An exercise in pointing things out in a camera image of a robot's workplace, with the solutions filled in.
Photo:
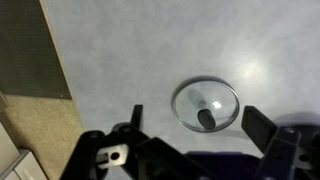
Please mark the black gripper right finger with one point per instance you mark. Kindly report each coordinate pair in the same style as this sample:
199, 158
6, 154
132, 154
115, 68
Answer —
260, 130

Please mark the white cabinet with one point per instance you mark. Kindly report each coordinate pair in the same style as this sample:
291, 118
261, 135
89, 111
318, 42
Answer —
23, 170

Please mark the glass lid with black knob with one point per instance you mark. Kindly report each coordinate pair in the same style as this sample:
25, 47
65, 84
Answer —
206, 120

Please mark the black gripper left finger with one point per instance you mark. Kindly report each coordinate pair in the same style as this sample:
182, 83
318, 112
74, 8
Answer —
100, 160

